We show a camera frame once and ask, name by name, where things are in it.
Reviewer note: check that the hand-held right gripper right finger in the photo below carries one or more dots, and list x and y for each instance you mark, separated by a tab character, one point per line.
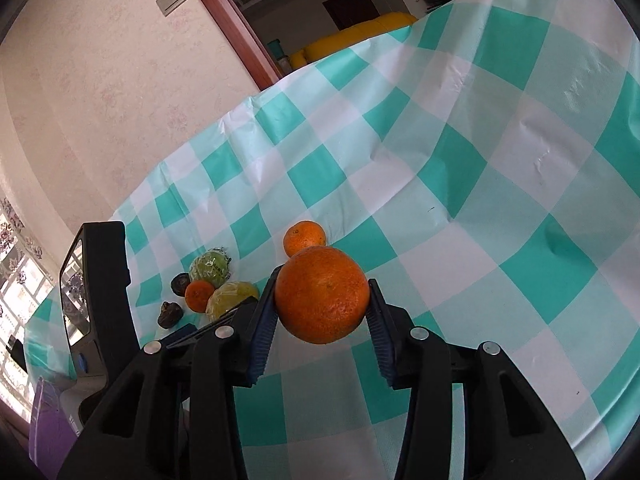
380	337

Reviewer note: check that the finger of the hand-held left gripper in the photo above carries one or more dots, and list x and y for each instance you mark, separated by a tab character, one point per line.
187	333

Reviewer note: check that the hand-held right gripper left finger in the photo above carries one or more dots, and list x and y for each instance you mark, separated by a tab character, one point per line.
262	332

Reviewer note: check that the large orange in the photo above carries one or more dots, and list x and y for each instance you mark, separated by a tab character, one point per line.
322	295

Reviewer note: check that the green plastic-wrapped fruit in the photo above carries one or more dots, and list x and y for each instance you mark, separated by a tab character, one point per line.
210	266

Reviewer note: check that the dark round fruit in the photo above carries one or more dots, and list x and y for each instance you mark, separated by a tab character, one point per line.
180	284
168	315

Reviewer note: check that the small orange tangerine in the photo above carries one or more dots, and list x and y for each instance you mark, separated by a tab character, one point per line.
199	296

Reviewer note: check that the yellow-green plastic-wrapped fruit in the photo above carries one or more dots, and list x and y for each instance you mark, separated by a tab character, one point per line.
230	297

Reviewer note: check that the window with patterned curtain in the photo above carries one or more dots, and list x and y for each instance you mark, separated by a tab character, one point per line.
20	280

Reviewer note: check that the medium orange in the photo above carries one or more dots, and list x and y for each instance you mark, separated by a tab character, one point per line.
305	236

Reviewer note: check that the purple cloth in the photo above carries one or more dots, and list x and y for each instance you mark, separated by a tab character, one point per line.
50	430

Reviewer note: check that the teal checkered tablecloth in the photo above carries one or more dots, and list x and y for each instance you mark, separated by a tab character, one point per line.
450	185

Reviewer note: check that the teal bottle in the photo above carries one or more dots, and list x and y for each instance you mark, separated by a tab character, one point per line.
277	52

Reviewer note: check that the yellow sofa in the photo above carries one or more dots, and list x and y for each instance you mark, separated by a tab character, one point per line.
350	37

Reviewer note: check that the red-brown wooden door frame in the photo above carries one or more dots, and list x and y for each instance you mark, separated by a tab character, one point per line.
235	25

